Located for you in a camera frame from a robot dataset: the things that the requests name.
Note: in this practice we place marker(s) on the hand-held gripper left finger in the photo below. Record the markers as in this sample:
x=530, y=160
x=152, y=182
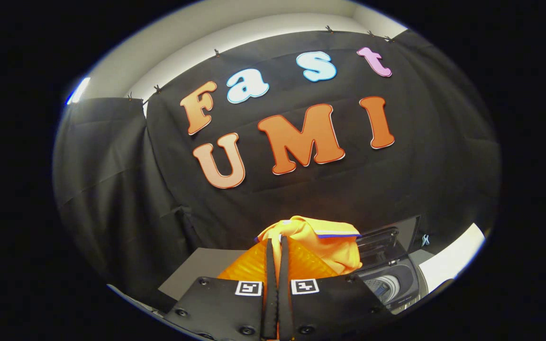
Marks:
x=221, y=308

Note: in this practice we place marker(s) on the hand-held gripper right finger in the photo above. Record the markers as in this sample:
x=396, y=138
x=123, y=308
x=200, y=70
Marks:
x=330, y=305

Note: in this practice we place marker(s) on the yellow orange shirt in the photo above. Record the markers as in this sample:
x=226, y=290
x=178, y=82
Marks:
x=330, y=251

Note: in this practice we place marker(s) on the grey washing machine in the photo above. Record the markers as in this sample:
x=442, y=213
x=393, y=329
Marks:
x=398, y=284

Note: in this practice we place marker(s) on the small light blue clip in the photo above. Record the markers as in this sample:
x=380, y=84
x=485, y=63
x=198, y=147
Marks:
x=425, y=239

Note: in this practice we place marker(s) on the white flat panel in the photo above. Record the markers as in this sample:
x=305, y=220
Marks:
x=453, y=255

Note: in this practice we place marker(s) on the ceiling light strip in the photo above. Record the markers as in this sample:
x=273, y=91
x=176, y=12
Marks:
x=78, y=91

